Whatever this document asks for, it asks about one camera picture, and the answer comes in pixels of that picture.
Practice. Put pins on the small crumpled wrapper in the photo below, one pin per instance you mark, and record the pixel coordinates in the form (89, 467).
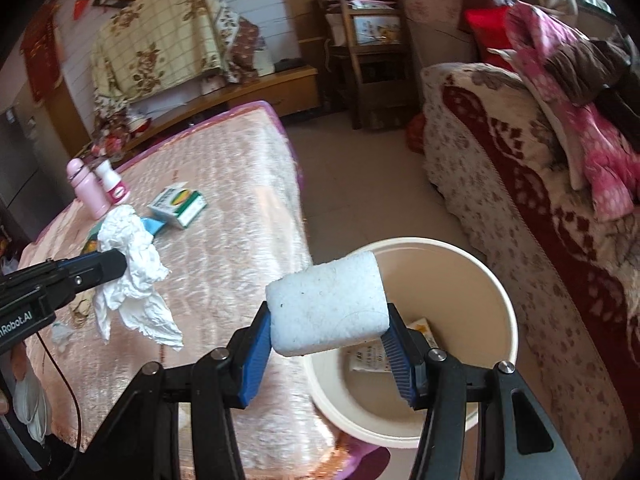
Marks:
(62, 336)

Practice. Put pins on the wooden chair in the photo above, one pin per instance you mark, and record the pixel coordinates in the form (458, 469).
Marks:
(372, 60)

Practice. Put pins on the red plastic bag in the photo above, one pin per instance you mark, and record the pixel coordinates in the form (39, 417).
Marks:
(415, 132)

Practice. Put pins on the light blue packet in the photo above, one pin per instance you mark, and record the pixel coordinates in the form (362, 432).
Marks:
(154, 226)

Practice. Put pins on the dark red floral cloth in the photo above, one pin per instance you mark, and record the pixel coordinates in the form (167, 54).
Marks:
(247, 50)

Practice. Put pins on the sofa with floral blanket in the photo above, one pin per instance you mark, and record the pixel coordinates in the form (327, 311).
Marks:
(525, 220)

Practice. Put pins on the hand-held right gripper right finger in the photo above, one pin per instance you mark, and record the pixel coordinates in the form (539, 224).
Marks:
(400, 360)

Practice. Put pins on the wooden cabinet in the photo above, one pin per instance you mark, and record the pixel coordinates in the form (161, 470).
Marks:
(280, 90)

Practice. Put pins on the white foam block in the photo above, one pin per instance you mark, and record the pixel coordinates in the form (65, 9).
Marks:
(327, 302)

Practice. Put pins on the green biscuit packet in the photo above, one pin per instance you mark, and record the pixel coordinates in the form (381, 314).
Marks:
(92, 242)

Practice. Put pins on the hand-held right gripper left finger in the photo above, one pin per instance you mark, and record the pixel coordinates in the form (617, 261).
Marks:
(254, 360)

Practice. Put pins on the white snack wrapper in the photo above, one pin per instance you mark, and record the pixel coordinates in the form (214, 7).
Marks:
(367, 357)

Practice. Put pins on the white tissue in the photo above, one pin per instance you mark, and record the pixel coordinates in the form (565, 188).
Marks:
(132, 260)

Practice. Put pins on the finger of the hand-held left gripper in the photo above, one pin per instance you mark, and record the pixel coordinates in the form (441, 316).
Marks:
(85, 270)

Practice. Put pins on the green and white box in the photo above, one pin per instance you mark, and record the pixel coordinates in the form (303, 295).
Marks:
(177, 207)

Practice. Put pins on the pink quilted mattress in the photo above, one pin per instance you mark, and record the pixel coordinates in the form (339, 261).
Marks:
(225, 200)

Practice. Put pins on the cream plastic bucket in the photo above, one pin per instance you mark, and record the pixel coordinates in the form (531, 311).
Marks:
(480, 300)

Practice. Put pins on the red wall hanging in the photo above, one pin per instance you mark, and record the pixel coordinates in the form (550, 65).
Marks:
(42, 52)

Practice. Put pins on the brown cloth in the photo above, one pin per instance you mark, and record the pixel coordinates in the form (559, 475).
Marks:
(580, 67)

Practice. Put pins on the checked floral cloth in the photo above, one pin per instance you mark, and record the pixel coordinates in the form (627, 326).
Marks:
(160, 35)

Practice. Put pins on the white bottle with pink label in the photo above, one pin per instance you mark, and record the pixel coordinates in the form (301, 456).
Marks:
(114, 185)

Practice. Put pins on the grey cabinet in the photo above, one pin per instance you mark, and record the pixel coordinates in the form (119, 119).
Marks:
(20, 170)

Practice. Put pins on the pink floral clothes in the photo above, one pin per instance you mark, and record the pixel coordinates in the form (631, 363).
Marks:
(595, 155)

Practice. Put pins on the dark clothes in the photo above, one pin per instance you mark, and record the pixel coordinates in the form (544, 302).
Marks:
(622, 100)

